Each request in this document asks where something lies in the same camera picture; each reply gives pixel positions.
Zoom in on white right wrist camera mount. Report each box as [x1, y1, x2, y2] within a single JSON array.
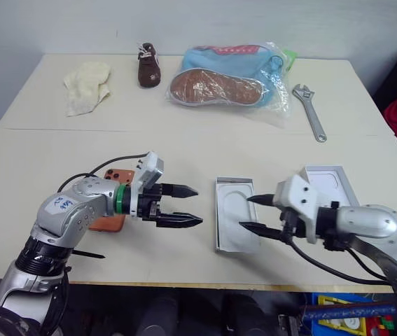
[[272, 167, 322, 244]]

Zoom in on white phone box lid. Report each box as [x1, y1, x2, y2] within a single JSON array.
[[304, 165, 361, 208]]

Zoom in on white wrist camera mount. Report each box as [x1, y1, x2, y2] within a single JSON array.
[[272, 167, 322, 244], [129, 151, 165, 218]]

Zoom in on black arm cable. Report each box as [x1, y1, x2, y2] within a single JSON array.
[[284, 234, 392, 284], [57, 151, 150, 193]]

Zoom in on silver adjustable wrench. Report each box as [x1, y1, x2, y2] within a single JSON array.
[[291, 83, 328, 143]]

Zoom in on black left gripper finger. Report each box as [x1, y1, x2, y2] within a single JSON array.
[[159, 183, 200, 201], [155, 211, 204, 230]]

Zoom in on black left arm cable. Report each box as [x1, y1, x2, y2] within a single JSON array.
[[57, 151, 150, 193]]

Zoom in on bagged blue slippers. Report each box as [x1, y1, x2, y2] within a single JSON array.
[[164, 41, 295, 130]]

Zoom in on blue slipper with brown sole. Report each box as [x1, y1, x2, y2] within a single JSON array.
[[168, 67, 272, 108]]

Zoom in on black zip tie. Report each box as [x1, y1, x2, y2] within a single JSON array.
[[71, 248, 107, 260]]

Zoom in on white phone box base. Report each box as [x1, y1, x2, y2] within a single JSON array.
[[213, 176, 263, 254]]

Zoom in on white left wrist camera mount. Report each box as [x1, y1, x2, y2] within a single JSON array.
[[129, 151, 165, 218]]

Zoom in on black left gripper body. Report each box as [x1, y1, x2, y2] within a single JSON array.
[[137, 183, 167, 225]]

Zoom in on green plastic item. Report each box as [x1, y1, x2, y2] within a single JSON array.
[[281, 48, 298, 71]]

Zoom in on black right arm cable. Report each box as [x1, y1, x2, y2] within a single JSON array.
[[284, 234, 392, 284]]

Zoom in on blue slipper with red trim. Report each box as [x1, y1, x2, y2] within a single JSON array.
[[181, 44, 282, 80]]

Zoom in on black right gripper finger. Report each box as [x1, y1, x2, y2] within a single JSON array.
[[238, 220, 285, 242], [246, 193, 277, 207]]

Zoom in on small brown plush boot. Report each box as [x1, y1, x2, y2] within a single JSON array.
[[137, 42, 162, 89]]

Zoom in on dark patterned rod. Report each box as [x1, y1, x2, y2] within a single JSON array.
[[302, 302, 397, 320]]

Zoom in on cream crumpled cloth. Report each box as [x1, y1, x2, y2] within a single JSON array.
[[62, 61, 113, 118]]

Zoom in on orange phone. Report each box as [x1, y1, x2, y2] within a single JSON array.
[[88, 168, 137, 233]]

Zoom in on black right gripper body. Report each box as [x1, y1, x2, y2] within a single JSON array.
[[277, 206, 308, 243]]

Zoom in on blue crate with toys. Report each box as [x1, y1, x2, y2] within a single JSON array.
[[302, 292, 397, 336]]

